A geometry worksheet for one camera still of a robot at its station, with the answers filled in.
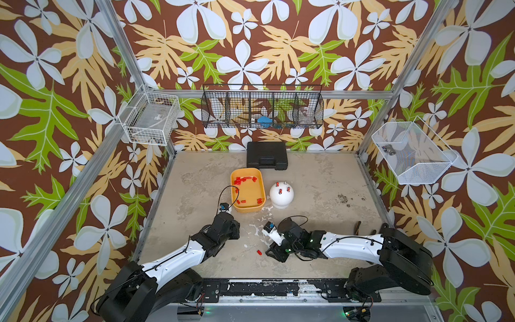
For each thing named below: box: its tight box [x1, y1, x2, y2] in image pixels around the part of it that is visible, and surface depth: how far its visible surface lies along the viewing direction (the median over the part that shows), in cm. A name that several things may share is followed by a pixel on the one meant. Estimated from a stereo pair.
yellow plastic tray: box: [230, 167, 267, 214], surface depth 104 cm
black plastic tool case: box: [246, 141, 288, 171], surface depth 116 cm
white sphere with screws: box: [269, 180, 295, 209], surface depth 93 cm
